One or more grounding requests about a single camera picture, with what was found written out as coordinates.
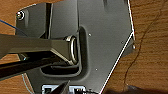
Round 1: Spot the small white cable box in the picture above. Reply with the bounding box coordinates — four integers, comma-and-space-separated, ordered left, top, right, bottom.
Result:
40, 83, 93, 94

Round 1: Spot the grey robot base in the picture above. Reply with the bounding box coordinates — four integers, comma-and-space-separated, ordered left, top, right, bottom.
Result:
14, 0, 137, 94

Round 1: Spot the thin dark floor cable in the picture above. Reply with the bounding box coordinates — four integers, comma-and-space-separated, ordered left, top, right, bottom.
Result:
123, 9, 163, 92

